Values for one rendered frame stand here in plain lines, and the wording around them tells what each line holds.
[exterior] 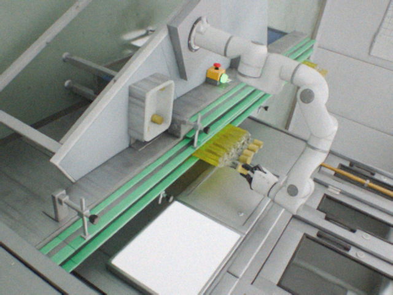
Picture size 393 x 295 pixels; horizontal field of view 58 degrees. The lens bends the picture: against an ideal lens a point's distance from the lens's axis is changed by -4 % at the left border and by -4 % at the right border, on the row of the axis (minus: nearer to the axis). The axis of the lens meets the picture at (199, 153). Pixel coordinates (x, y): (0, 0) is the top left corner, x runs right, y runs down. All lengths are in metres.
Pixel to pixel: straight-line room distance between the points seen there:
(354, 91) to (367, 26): 1.23
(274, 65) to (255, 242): 0.69
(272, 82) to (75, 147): 0.77
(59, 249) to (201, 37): 0.97
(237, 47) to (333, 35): 6.01
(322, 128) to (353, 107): 6.44
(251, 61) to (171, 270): 0.84
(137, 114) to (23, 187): 0.61
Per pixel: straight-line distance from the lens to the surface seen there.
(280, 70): 1.43
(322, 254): 1.60
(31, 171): 1.79
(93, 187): 1.34
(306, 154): 1.40
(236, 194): 1.65
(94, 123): 1.32
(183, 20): 1.48
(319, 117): 1.31
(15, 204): 1.64
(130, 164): 1.44
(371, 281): 1.61
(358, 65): 7.48
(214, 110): 1.70
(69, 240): 1.21
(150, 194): 1.44
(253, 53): 1.47
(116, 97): 1.36
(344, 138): 8.05
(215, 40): 1.53
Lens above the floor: 1.56
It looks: 21 degrees down
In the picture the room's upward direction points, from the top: 115 degrees clockwise
